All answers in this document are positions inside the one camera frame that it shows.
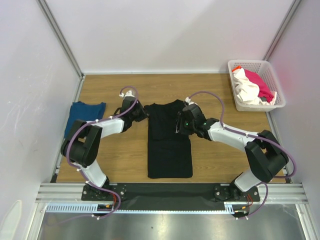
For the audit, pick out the folded blue t shirt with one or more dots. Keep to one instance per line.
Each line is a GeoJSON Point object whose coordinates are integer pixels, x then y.
{"type": "Point", "coordinates": [86, 112]}

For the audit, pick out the right aluminium corner post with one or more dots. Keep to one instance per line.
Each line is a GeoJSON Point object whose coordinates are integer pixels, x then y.
{"type": "Point", "coordinates": [282, 28]}

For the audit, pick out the aluminium frame rail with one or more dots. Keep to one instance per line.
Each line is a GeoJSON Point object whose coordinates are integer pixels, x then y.
{"type": "Point", "coordinates": [80, 198]}

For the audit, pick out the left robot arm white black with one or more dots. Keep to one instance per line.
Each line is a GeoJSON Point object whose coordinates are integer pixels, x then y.
{"type": "Point", "coordinates": [82, 144]}

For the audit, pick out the black t shirt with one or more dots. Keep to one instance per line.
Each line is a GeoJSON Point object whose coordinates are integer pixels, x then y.
{"type": "Point", "coordinates": [169, 154]}

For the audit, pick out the pink t shirt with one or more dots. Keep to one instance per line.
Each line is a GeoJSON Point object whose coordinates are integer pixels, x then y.
{"type": "Point", "coordinates": [264, 91]}

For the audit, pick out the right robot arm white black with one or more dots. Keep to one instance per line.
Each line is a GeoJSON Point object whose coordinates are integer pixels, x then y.
{"type": "Point", "coordinates": [263, 152]}

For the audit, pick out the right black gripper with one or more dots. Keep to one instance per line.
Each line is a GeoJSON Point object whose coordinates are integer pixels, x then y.
{"type": "Point", "coordinates": [181, 122]}

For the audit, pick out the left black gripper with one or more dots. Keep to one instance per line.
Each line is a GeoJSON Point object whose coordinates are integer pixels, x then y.
{"type": "Point", "coordinates": [143, 113]}

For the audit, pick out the aluminium corner post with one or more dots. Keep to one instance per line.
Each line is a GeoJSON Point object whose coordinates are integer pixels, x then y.
{"type": "Point", "coordinates": [49, 16]}
{"type": "Point", "coordinates": [282, 28]}

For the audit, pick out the left aluminium corner post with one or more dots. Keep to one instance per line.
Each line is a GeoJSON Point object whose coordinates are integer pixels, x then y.
{"type": "Point", "coordinates": [49, 16]}

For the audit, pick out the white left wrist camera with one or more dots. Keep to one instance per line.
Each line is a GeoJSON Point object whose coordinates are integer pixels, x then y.
{"type": "Point", "coordinates": [128, 94]}

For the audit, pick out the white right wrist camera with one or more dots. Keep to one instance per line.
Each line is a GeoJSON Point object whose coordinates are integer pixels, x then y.
{"type": "Point", "coordinates": [188, 101]}

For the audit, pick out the orange garment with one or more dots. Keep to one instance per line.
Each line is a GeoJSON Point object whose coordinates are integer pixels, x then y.
{"type": "Point", "coordinates": [237, 68]}

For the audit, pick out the white plastic basket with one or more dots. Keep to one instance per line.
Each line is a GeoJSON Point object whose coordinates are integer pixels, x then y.
{"type": "Point", "coordinates": [265, 70]}

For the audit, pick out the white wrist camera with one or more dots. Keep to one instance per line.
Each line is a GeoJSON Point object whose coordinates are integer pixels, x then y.
{"type": "Point", "coordinates": [128, 94]}
{"type": "Point", "coordinates": [188, 101]}

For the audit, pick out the cream white t shirt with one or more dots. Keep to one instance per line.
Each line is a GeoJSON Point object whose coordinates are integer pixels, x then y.
{"type": "Point", "coordinates": [247, 92]}

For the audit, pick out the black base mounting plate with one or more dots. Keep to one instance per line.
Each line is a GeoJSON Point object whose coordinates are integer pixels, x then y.
{"type": "Point", "coordinates": [181, 196]}

